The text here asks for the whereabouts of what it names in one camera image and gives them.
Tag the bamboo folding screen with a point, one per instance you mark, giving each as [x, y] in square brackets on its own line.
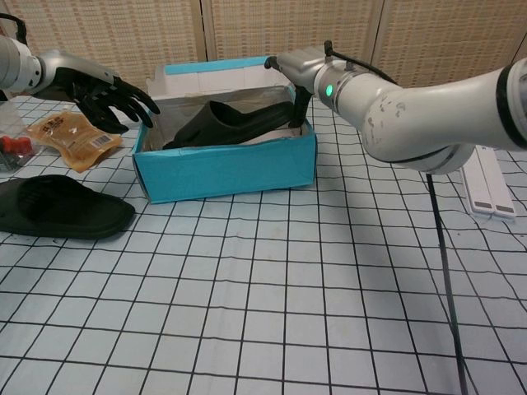
[230, 29]

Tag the blue checked tablecloth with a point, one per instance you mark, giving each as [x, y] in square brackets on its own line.
[263, 296]

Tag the black rubber slipper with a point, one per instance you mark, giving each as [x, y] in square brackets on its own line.
[66, 210]
[214, 127]

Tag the clear bag red item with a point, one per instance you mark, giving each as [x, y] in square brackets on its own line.
[16, 146]

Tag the brown sauce pouch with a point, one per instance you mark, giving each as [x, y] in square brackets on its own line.
[70, 138]

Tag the white flat rectangular device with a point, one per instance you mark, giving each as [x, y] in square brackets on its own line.
[490, 189]

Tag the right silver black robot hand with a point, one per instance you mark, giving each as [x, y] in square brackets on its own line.
[302, 66]

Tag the turquoise cardboard shoe box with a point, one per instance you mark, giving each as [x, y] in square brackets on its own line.
[222, 173]

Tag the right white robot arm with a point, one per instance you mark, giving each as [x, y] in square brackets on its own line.
[411, 119]

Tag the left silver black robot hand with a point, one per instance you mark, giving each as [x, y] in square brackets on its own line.
[82, 70]

